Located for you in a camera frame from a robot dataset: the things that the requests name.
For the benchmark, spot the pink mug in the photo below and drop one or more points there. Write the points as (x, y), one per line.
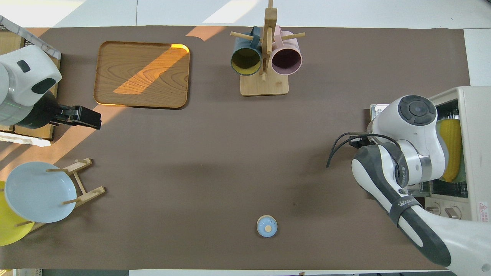
(285, 61)

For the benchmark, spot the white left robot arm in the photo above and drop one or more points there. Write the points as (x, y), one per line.
(23, 84)

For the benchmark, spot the wooden mug rack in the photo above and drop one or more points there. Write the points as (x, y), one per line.
(264, 86)

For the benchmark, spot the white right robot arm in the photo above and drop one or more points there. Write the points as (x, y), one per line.
(414, 134)

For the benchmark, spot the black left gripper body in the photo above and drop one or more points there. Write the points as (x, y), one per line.
(42, 115)

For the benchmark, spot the brown wooden tray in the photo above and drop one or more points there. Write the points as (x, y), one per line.
(142, 74)

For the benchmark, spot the yellow plate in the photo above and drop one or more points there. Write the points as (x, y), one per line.
(9, 230)

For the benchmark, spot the yellow corn cob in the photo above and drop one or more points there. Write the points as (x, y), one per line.
(452, 149)

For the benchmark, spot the wooden plate rack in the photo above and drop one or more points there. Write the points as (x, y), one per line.
(90, 193)

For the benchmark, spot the white toaster oven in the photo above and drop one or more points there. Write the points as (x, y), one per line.
(477, 153)

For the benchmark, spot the white checkered cloth liner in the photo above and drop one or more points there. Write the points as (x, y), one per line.
(38, 42)

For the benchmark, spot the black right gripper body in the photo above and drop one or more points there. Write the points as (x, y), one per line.
(362, 142)

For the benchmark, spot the brown table mat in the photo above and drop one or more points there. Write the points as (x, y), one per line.
(230, 161)

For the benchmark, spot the light blue plate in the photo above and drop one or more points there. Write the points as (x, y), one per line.
(38, 191)

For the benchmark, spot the dark blue mug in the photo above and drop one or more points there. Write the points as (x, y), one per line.
(245, 61)

